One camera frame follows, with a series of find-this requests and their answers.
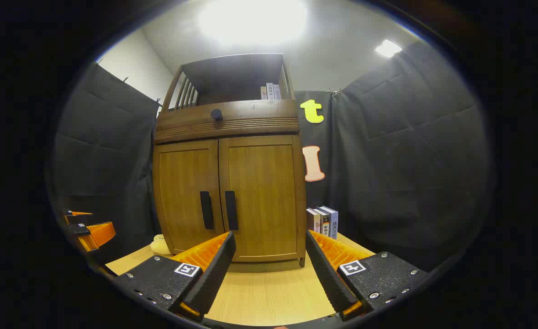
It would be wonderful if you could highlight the blue grey book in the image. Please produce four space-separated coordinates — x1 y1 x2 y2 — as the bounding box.
322 206 339 240

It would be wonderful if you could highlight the wooden double-door shoe cabinet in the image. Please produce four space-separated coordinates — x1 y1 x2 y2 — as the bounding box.
153 53 307 268

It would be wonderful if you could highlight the cream soft object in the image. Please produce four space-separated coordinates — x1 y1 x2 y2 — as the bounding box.
150 234 172 255

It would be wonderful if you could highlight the small ceiling light panel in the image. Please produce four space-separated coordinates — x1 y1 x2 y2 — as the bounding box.
375 39 403 58

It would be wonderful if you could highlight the pale pink book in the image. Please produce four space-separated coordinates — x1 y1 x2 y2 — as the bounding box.
306 208 321 233

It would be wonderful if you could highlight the wooden shoe cabinet door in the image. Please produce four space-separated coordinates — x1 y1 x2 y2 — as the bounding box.
153 139 225 254
218 135 302 262

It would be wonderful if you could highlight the black and white book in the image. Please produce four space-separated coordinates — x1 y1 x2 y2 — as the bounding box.
315 207 331 237

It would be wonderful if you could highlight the black backdrop cloth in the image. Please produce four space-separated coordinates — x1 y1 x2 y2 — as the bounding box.
52 41 491 270

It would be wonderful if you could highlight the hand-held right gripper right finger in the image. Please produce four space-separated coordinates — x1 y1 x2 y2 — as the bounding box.
306 230 429 321

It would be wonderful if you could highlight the large ceiling light panel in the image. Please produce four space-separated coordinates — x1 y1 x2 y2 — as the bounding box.
198 0 308 46

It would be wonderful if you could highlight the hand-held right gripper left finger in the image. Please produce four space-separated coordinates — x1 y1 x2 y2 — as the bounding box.
114 231 237 320

